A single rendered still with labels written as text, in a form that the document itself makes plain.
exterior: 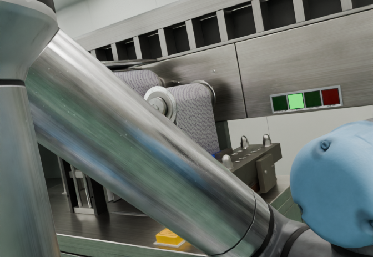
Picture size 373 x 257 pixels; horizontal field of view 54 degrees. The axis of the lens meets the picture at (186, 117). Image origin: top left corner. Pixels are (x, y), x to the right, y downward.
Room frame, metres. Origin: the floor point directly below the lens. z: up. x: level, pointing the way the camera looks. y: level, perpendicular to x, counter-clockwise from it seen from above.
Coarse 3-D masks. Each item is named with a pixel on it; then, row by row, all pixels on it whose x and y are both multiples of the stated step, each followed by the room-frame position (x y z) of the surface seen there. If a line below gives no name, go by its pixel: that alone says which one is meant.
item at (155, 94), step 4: (156, 92) 1.25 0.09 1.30; (160, 92) 1.23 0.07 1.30; (148, 96) 1.27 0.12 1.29; (152, 96) 1.26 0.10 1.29; (156, 96) 1.25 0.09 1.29; (160, 96) 1.24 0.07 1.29; (164, 96) 1.23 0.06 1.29; (148, 100) 1.27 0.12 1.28; (168, 100) 1.22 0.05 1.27; (168, 104) 1.22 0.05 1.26; (168, 108) 1.22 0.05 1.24; (172, 108) 1.22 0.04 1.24; (168, 112) 1.22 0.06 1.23; (172, 112) 1.22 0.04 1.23; (168, 116) 1.23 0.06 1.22
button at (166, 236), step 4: (160, 232) 0.98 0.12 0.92; (164, 232) 0.97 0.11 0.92; (168, 232) 0.97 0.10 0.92; (172, 232) 0.96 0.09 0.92; (156, 236) 0.96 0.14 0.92; (160, 236) 0.95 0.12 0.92; (164, 236) 0.95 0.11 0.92; (168, 236) 0.94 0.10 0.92; (172, 236) 0.93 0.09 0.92; (176, 236) 0.93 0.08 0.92; (160, 240) 0.95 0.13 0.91; (164, 240) 0.95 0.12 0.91; (168, 240) 0.94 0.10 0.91; (172, 240) 0.93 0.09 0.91; (176, 240) 0.92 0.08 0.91; (180, 240) 0.94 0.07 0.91; (172, 244) 0.93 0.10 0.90; (176, 244) 0.92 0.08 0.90
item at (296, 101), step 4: (288, 96) 1.32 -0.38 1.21; (292, 96) 1.31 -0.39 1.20; (296, 96) 1.30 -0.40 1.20; (300, 96) 1.29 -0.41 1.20; (292, 100) 1.31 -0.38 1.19; (296, 100) 1.30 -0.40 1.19; (300, 100) 1.29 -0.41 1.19; (292, 104) 1.31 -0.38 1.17; (296, 104) 1.30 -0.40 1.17; (300, 104) 1.29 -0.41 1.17; (292, 108) 1.31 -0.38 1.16
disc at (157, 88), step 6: (150, 90) 1.26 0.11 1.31; (156, 90) 1.25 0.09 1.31; (162, 90) 1.23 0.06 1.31; (168, 90) 1.22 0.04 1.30; (144, 96) 1.28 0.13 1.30; (168, 96) 1.22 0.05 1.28; (174, 102) 1.21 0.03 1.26; (174, 108) 1.21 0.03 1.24; (174, 114) 1.22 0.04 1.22; (174, 120) 1.22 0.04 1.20
